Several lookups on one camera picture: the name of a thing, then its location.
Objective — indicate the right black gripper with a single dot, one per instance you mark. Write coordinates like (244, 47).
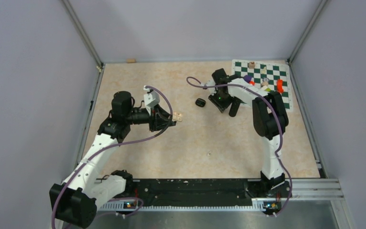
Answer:
(221, 106)

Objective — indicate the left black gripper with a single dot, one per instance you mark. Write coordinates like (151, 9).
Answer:
(159, 118)

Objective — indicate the white earbud charging case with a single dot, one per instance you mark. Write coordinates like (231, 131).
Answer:
(177, 116)

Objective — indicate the black earbud charging case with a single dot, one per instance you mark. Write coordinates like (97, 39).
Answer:
(200, 102)

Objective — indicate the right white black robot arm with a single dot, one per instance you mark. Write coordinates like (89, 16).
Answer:
(269, 118)

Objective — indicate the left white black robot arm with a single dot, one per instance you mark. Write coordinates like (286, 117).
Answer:
(77, 199)

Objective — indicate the black microphone grey head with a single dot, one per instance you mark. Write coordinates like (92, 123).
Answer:
(236, 102)

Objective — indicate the purple block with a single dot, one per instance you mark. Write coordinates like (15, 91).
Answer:
(248, 77)

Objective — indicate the wooden cube with mark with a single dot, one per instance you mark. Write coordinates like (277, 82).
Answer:
(251, 65)

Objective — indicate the small beige chess piece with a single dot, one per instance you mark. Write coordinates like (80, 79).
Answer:
(264, 70)

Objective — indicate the green white chessboard mat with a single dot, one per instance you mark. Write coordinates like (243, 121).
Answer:
(275, 71)

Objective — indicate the large red block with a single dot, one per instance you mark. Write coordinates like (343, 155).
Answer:
(280, 86)

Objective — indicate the left circuit board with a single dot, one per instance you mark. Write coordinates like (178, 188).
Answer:
(130, 204)

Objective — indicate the circuit board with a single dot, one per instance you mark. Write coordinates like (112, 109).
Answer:
(130, 204)
(271, 206)

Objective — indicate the right circuit board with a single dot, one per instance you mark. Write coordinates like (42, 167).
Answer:
(271, 206)

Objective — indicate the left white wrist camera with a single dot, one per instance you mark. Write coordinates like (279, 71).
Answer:
(151, 99)

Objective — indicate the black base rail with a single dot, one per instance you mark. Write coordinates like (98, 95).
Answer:
(193, 192)

